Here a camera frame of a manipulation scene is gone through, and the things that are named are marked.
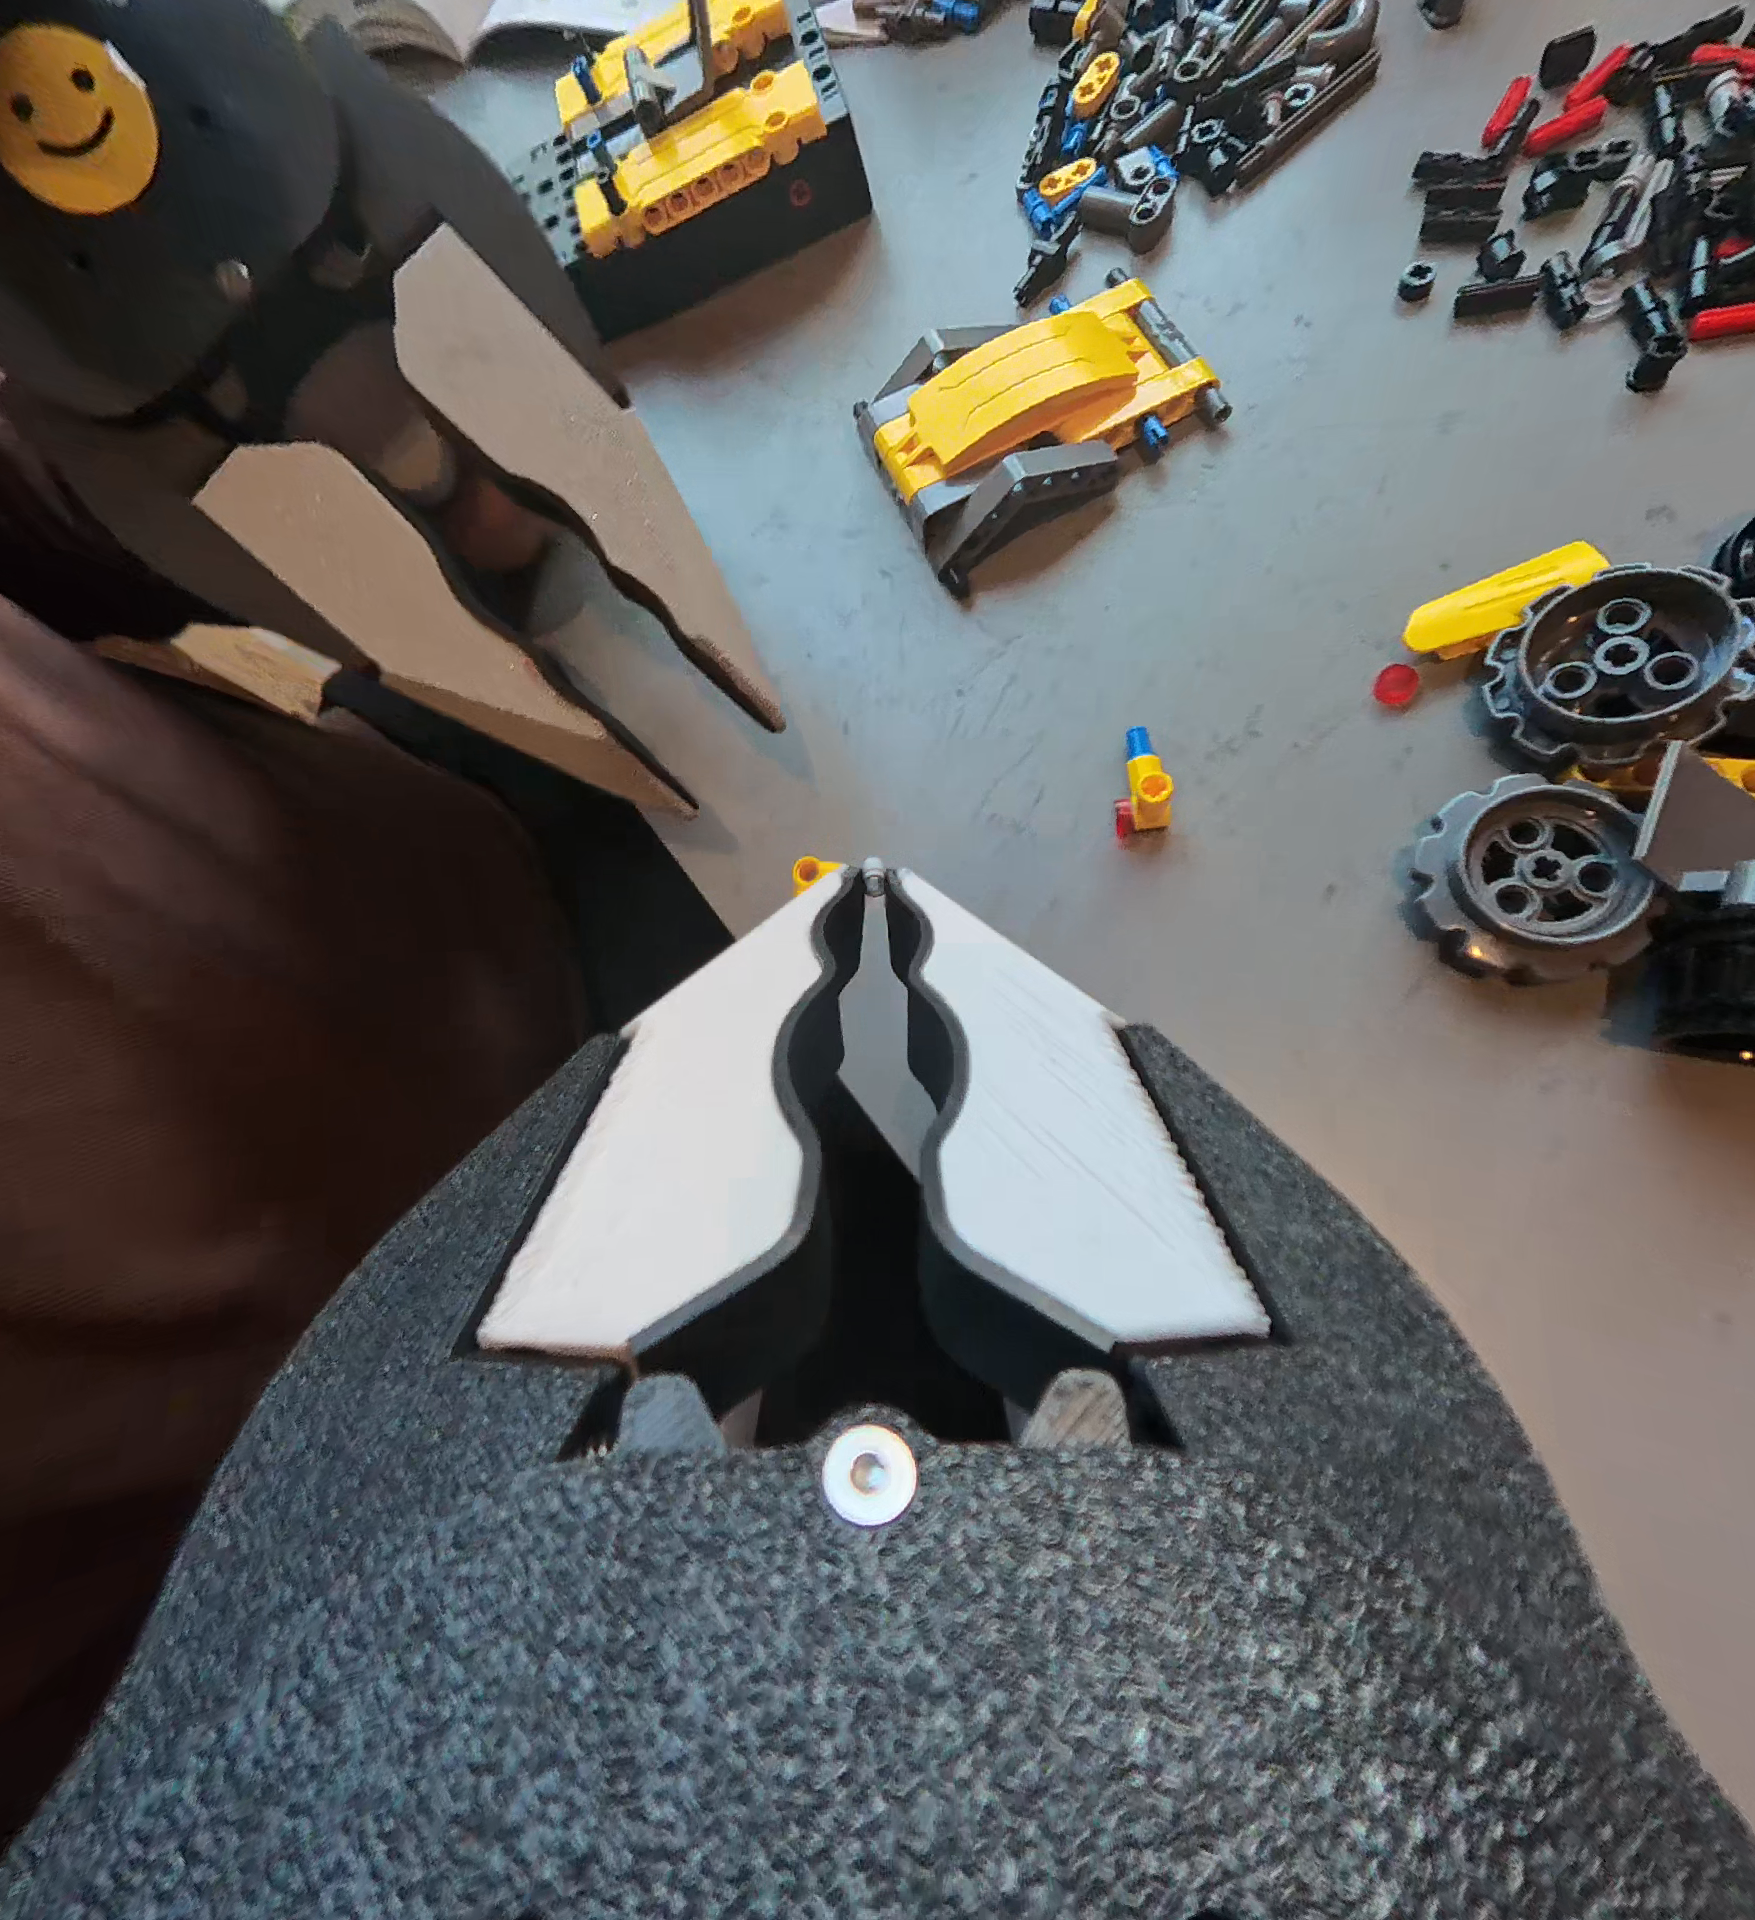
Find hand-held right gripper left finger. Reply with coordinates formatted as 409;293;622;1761
477;865;873;1395

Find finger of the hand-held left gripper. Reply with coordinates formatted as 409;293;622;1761
194;438;698;820
394;221;790;737

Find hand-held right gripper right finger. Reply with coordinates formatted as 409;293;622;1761
880;865;1273;1405

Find yellow connector with blue pin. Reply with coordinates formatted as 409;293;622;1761
1112;723;1181;844

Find pile of black red pins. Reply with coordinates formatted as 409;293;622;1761
1393;0;1755;397

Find grey desk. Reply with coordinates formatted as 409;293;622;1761
427;0;1755;1920

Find wooden plank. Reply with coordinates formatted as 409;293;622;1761
98;620;345;727

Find black box with yellow beams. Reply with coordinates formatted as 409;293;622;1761
501;0;874;338

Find person's black trouser legs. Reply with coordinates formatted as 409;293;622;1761
322;667;735;1038

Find instruction booklet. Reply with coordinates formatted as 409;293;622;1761
290;0;698;69

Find yellow and grey hood assembly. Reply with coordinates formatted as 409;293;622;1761
856;270;1233;600

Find person's brown shirt torso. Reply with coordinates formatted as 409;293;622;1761
0;540;588;1878

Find yellow vehicle chassis assembly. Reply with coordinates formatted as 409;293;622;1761
1568;697;1755;1073

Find pile of blue black pieces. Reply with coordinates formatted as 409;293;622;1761
856;0;1383;308

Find yellow curved panel piece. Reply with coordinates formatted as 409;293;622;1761
1402;540;1615;659

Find cluster of grey sprocket wheels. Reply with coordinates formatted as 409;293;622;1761
1400;560;1755;988

